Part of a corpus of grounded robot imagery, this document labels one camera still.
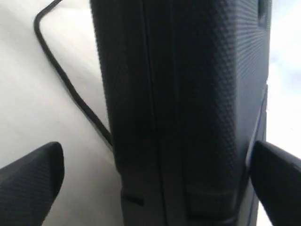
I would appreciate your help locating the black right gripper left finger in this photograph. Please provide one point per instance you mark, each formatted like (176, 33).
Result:
(30, 185)

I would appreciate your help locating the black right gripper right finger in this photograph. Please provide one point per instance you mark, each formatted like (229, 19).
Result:
(276, 178)

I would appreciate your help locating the black plastic carrying case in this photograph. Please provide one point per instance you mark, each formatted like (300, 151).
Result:
(185, 84)

